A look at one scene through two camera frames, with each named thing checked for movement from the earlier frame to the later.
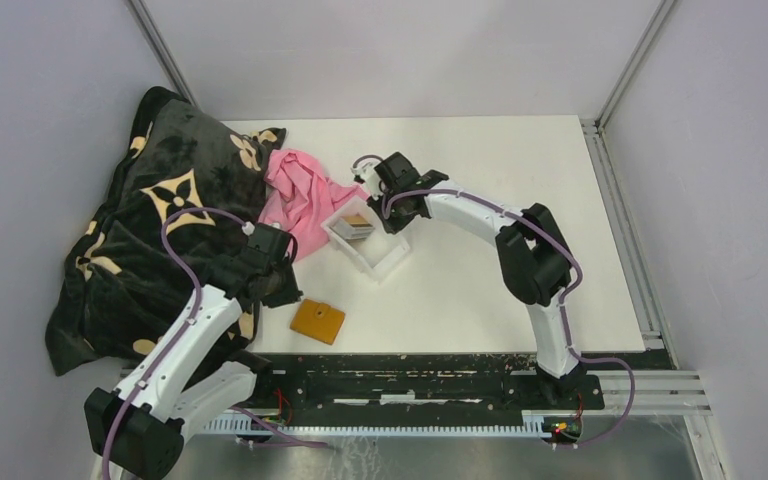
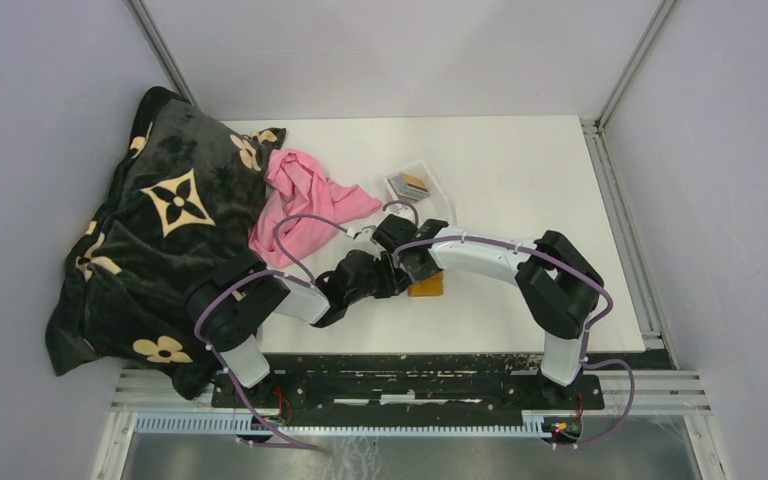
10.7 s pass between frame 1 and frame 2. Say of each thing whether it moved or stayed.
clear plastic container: moved
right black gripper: moved
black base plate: stayed
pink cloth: stayed
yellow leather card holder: moved
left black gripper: moved
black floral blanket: stayed
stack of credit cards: moved
